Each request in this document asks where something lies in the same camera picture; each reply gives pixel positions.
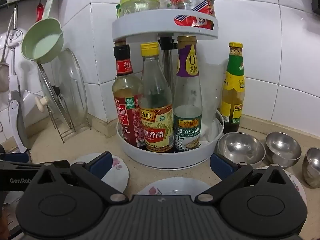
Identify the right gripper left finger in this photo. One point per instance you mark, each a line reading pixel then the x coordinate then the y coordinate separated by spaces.
pixel 88 176

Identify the large steel bowl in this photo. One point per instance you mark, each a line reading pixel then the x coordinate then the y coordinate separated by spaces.
pixel 241 147

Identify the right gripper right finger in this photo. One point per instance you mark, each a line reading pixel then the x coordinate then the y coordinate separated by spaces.
pixel 233 176

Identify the glass pot lid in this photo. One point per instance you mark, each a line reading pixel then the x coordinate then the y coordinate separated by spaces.
pixel 64 59

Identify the yellow cap vinegar bottle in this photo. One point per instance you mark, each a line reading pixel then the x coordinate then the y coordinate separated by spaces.
pixel 155 102

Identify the green lid glass jar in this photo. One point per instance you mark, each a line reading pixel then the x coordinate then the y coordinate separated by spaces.
pixel 126 7

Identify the green yellow label oil bottle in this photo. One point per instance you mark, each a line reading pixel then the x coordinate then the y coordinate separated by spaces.
pixel 233 91

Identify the floral plate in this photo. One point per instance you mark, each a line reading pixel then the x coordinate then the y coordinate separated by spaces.
pixel 274 181
pixel 117 177
pixel 175 186

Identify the white two-tier rotating rack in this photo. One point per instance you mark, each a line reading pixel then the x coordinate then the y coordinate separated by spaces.
pixel 148 26

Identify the medium steel bowl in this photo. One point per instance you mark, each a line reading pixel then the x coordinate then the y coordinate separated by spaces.
pixel 282 149

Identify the red handled utensil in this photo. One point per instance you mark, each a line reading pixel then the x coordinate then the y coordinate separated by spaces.
pixel 39 11

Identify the red label soy sauce bottle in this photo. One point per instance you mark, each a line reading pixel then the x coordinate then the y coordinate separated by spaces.
pixel 125 92

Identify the green plastic ladle cup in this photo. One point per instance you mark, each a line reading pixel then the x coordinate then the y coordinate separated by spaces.
pixel 43 41

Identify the wire lid rack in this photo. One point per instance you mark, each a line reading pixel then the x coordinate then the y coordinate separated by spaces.
pixel 67 127

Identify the small steel bowl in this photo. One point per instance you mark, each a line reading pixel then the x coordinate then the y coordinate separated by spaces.
pixel 310 167

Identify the purple label fish sauce bottle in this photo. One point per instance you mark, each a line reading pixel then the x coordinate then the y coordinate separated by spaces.
pixel 187 96

